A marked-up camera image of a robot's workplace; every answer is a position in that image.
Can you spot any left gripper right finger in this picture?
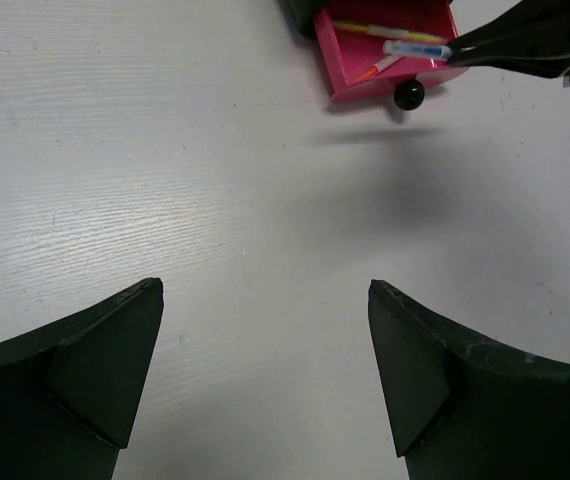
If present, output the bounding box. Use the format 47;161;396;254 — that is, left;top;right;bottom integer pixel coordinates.
368;280;570;479

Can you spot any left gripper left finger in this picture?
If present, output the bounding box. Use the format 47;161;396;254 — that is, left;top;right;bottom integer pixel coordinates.
0;278;164;479

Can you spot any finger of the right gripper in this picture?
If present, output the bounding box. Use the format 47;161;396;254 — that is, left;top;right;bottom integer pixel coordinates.
449;1;570;55
447;45;570;80

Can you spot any blue white gel pen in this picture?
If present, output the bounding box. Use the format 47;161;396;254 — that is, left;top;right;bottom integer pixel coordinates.
383;40;452;60

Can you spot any orange pink pen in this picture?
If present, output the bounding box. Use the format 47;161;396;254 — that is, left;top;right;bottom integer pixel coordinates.
354;54;404;83

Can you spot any yellow blue pen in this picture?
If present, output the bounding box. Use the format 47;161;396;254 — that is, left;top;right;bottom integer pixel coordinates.
332;20;447;44

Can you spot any black pink drawer organizer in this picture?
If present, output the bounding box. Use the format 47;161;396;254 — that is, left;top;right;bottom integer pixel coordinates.
283;1;466;112

